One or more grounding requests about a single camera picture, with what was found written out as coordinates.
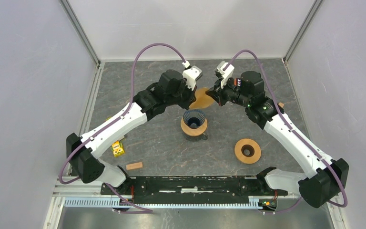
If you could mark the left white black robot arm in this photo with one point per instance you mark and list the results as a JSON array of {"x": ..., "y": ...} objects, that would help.
[{"x": 173, "y": 88}]

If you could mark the small wooden cube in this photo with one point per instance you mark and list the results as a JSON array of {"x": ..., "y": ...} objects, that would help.
[{"x": 281, "y": 104}]

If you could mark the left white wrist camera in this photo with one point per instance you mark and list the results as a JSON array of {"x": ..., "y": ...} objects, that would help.
[{"x": 191, "y": 74}]

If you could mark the yellow small juice box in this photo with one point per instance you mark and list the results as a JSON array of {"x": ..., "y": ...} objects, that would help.
[{"x": 117, "y": 149}]

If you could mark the clear glass coffee server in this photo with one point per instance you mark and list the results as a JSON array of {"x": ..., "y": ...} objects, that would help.
[{"x": 202, "y": 136}]

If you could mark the brown paper coffee filter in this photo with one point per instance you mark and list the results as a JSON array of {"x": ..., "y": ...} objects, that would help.
[{"x": 202, "y": 99}]

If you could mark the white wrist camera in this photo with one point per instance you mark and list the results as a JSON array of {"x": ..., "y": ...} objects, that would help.
[
  {"x": 191, "y": 74},
  {"x": 224, "y": 72}
]

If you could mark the white toothed cable tray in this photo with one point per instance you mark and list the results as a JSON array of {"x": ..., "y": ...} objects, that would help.
[{"x": 89, "y": 202}]

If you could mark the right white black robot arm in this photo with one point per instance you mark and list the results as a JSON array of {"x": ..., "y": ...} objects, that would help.
[{"x": 322, "y": 177}]

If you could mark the small wooden block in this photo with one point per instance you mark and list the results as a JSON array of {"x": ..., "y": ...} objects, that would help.
[{"x": 134, "y": 166}]

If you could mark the wooden ring dripper holder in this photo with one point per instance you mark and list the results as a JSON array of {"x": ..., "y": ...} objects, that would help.
[{"x": 194, "y": 132}]

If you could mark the blue ribbed dripper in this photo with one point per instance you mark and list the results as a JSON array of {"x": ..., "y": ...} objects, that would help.
[{"x": 194, "y": 118}]

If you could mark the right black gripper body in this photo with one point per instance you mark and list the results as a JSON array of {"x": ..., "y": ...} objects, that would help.
[{"x": 230, "y": 93}]

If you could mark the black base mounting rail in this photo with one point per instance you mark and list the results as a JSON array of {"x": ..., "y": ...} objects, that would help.
[{"x": 195, "y": 190}]

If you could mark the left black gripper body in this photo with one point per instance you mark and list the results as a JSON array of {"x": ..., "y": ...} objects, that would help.
[{"x": 183, "y": 97}]

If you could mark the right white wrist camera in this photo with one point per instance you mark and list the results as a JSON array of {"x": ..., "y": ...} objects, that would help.
[{"x": 224, "y": 72}]

